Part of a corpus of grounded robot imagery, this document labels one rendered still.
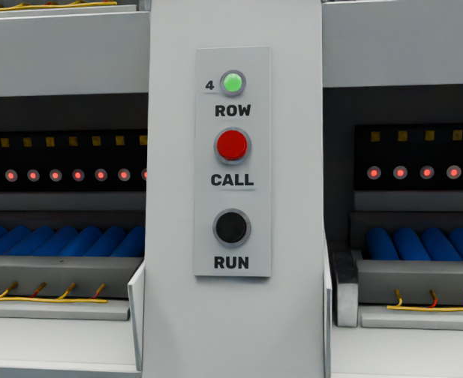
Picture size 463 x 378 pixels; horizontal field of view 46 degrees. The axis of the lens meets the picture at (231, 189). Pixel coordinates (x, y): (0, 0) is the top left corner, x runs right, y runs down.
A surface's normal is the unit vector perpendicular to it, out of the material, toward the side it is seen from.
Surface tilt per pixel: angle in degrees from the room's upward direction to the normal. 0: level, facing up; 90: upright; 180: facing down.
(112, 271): 112
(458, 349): 22
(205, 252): 90
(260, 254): 90
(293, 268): 90
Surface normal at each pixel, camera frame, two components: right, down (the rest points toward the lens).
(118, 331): -0.04, -0.96
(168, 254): -0.13, -0.10
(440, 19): -0.12, 0.28
